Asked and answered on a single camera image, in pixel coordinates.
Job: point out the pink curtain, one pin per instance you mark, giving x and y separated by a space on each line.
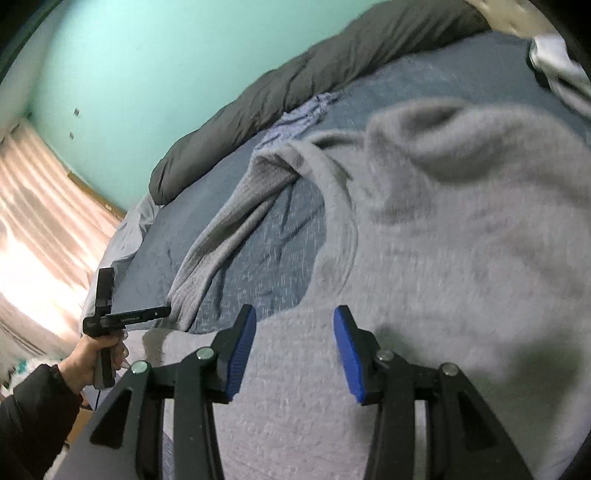
46 230

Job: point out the dark grey long pillow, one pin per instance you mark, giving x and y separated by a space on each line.
286 97

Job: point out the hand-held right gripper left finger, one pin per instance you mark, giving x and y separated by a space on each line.
240 355

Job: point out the black and white garment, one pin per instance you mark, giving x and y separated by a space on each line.
554 55

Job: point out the wooden board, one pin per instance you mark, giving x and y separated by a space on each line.
97 194

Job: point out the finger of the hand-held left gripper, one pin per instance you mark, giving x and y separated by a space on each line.
138 317

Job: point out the light grey pillow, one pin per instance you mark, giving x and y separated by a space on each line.
124 235

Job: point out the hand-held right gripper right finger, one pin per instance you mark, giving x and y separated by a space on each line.
348 360

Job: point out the cream tufted headboard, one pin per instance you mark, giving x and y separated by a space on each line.
503 16

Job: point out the blue patterned garment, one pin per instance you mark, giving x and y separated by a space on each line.
295 120

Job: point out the person's left hand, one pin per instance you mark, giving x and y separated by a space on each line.
81 360

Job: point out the grey knit sweater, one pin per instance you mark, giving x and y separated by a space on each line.
438 254

